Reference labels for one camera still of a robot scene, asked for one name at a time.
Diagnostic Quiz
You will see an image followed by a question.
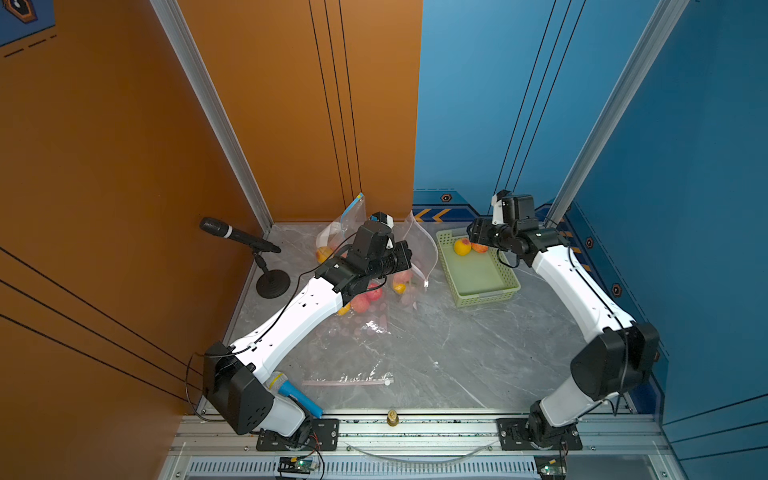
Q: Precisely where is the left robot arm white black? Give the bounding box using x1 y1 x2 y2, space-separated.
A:
201 212 412 438

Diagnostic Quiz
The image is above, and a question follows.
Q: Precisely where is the green plastic fruit basket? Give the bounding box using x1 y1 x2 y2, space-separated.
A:
435 229 521 308

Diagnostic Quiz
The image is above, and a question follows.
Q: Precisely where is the pink-dotted zip bag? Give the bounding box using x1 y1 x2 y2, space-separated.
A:
323 288 394 339
391 213 438 309

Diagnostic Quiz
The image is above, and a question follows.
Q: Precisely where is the yellow peach pink spot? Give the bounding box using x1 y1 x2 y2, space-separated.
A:
453 238 472 257

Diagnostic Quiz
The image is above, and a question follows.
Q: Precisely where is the blue handheld microphone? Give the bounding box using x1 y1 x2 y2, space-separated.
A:
265 372 324 418

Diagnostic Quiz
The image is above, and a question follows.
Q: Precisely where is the pink peach basket corner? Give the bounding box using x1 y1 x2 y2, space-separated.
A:
393 270 412 284

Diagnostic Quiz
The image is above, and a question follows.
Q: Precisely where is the black microphone on stand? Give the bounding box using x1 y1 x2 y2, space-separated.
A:
199 217 291 299

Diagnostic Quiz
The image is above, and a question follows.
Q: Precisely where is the brass knob on rail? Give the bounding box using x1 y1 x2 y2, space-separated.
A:
386 409 400 427

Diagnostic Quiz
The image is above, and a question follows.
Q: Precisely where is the pink peach with leaf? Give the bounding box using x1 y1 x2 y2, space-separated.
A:
350 294 370 314

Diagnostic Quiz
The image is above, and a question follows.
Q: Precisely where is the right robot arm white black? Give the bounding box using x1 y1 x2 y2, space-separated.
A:
467 190 660 449

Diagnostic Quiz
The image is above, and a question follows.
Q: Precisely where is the green circuit board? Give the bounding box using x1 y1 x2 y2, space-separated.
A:
276 456 320 479
534 456 567 480

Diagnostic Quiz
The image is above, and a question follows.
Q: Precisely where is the aluminium front rail frame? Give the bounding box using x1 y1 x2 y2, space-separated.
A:
159 409 686 479

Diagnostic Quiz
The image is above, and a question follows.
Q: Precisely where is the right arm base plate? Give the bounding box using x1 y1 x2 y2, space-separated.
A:
496 418 583 451

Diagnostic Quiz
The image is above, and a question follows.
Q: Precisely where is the pale pink peach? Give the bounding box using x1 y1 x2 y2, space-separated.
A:
365 286 383 302

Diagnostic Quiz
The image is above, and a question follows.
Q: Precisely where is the clear blue-zipper zip bag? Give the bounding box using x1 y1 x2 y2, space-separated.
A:
315 193 367 251

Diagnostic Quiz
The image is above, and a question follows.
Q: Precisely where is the left green circuit board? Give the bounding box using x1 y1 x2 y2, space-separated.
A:
276 456 320 479

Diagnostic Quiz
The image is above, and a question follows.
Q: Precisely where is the right green circuit board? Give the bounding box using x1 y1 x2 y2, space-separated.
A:
534 456 567 480

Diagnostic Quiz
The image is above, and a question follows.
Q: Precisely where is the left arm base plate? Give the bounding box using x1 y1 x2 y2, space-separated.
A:
256 419 339 452

